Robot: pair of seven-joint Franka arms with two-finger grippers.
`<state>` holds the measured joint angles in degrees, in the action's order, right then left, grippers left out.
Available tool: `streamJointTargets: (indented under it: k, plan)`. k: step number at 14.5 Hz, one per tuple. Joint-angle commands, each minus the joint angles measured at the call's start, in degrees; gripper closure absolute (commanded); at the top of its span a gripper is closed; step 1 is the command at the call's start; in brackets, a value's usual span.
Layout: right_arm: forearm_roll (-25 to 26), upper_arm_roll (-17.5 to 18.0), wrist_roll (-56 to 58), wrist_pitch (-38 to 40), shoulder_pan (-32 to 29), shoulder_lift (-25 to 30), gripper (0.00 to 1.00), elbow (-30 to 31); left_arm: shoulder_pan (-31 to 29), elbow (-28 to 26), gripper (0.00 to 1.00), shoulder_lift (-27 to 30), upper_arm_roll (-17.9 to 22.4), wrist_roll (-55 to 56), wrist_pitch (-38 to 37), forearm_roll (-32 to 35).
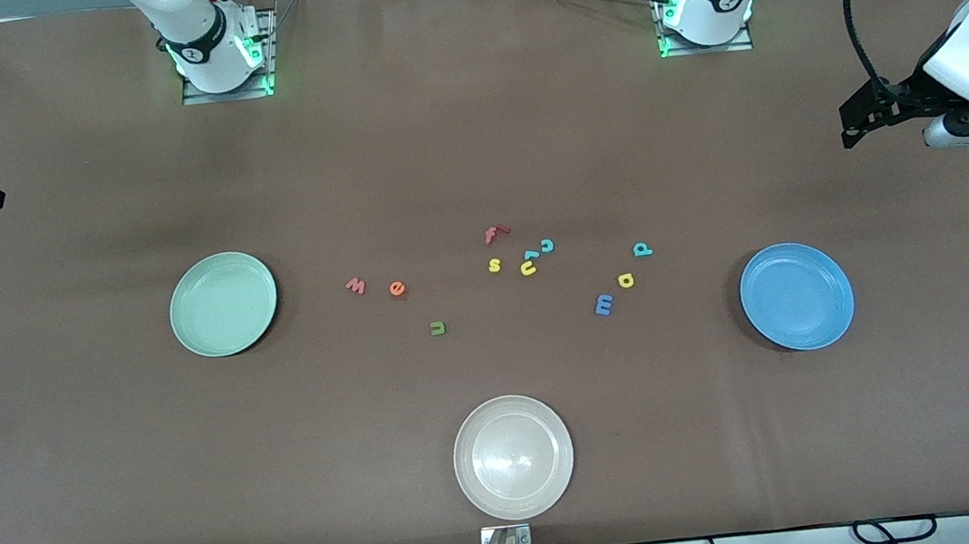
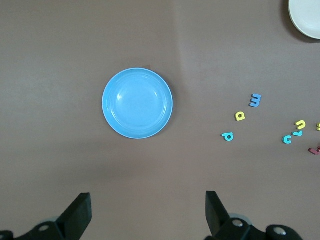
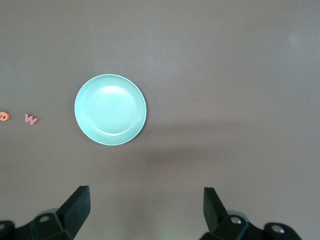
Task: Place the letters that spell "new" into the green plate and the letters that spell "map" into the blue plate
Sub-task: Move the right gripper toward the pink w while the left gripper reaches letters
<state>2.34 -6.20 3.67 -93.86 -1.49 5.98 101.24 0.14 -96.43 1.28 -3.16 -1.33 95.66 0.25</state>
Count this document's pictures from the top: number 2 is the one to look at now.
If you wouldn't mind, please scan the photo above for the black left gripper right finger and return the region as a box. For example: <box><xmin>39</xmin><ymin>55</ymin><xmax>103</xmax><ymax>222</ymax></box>
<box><xmin>205</xmin><ymin>191</ymin><xmax>266</xmax><ymax>240</ymax></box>

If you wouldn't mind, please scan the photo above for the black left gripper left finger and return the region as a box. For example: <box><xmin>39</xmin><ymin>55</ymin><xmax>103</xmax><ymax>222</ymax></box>
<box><xmin>14</xmin><ymin>192</ymin><xmax>92</xmax><ymax>240</ymax></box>

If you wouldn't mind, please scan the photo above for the blue foam letter m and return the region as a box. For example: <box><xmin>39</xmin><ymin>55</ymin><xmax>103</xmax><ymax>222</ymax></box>
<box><xmin>248</xmin><ymin>93</ymin><xmax>262</xmax><ymax>108</ymax></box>

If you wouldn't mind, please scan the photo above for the blue plate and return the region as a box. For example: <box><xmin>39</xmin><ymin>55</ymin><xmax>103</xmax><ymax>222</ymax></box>
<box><xmin>101</xmin><ymin>67</ymin><xmax>174</xmax><ymax>140</ymax></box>

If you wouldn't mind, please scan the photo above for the cream white plate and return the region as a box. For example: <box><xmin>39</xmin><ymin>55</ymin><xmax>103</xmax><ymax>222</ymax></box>
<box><xmin>288</xmin><ymin>0</ymin><xmax>320</xmax><ymax>40</ymax></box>

